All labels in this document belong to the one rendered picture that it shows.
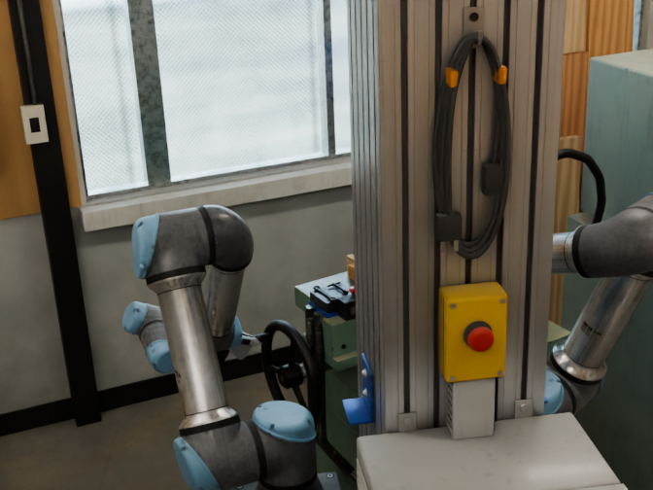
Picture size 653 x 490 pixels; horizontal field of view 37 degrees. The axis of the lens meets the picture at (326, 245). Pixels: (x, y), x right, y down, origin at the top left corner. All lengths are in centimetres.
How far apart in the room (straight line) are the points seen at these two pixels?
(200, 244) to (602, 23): 271
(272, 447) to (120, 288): 203
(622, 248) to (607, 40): 259
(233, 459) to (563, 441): 64
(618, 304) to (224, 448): 79
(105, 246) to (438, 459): 247
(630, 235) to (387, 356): 54
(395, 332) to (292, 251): 257
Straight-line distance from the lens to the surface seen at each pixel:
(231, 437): 185
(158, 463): 366
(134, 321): 226
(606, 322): 196
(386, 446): 146
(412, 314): 140
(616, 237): 175
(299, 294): 272
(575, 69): 413
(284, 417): 188
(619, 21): 431
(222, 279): 201
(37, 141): 346
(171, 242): 185
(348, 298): 240
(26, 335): 382
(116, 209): 362
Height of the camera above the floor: 206
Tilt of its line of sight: 23 degrees down
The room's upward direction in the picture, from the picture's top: 2 degrees counter-clockwise
